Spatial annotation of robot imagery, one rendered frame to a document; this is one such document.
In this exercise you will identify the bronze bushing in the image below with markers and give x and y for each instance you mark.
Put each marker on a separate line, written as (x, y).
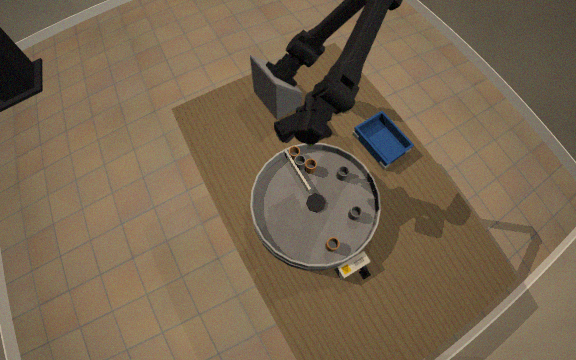
(294, 149)
(310, 162)
(335, 240)

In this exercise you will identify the grey metal bushing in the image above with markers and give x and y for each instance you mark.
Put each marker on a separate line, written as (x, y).
(356, 208)
(300, 158)
(343, 169)

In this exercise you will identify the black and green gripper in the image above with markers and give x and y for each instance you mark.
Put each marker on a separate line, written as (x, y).
(327, 134)

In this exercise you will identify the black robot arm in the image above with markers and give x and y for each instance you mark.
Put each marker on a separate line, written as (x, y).
(308, 124)

